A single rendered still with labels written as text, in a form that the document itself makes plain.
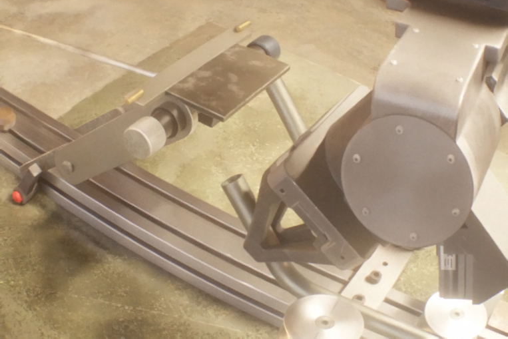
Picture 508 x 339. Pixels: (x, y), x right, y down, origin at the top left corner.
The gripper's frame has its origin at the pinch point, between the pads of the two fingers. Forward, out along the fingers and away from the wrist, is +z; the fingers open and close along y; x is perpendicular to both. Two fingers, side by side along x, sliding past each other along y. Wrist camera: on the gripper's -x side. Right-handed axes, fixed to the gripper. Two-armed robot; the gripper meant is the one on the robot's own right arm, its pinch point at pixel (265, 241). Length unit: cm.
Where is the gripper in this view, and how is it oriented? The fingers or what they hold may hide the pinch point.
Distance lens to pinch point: 46.2
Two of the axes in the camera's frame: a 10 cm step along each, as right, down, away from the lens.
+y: 5.0, -4.3, 7.5
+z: -5.5, 5.1, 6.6
